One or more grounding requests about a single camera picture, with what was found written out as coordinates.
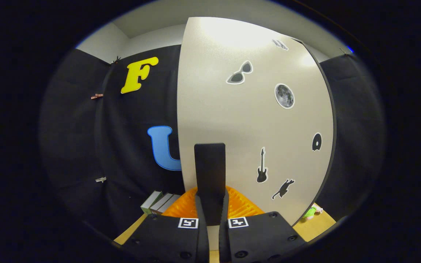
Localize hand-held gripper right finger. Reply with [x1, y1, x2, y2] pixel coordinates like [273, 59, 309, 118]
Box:
[219, 186, 308, 263]

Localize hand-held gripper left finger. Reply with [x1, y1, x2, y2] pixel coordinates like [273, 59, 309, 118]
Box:
[114, 186, 210, 263]

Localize black door handle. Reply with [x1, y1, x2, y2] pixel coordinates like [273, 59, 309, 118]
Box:
[194, 143, 226, 226]

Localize beige cabinet door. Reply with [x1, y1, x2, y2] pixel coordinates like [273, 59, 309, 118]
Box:
[177, 16, 334, 252]

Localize small green toy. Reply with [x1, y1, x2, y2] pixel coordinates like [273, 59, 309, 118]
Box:
[303, 205, 323, 220]

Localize black backdrop cloth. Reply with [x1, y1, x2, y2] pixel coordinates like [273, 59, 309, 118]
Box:
[39, 44, 386, 241]

